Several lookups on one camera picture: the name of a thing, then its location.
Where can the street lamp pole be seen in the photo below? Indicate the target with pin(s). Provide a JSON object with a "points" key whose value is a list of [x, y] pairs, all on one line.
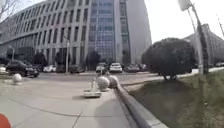
{"points": [[67, 55]]}

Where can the black car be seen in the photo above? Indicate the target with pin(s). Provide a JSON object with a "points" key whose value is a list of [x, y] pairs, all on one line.
{"points": [[21, 68]]}

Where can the stone sphere bollard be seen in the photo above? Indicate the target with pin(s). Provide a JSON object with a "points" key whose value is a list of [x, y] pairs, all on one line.
{"points": [[103, 82], [17, 78], [113, 81]]}

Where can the red object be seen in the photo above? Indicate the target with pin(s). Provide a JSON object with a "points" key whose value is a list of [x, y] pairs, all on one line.
{"points": [[4, 121]]}

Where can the pole with sign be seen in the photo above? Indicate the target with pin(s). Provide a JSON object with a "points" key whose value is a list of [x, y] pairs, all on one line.
{"points": [[201, 43]]}

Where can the row of parked cars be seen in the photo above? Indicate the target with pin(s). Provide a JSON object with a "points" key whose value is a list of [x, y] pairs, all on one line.
{"points": [[110, 67]]}

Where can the large grey office building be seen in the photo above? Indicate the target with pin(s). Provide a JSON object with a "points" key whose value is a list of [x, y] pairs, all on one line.
{"points": [[76, 26]]}

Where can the bare tree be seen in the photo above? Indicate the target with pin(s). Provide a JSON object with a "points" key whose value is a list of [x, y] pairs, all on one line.
{"points": [[6, 8]]}

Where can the grass patch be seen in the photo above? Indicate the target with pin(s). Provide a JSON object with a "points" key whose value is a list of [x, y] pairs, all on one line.
{"points": [[186, 103]]}

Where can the round trimmed bush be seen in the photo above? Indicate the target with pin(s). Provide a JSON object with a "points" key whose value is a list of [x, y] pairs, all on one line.
{"points": [[170, 56]]}

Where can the grey stone kerb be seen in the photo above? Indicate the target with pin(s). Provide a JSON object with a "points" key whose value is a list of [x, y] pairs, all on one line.
{"points": [[133, 106]]}

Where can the grey concrete pavement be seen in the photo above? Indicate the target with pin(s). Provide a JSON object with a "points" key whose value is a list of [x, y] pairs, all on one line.
{"points": [[50, 100]]}

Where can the grey asphalt road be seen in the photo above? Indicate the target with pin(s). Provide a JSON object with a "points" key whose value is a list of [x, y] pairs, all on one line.
{"points": [[80, 76]]}

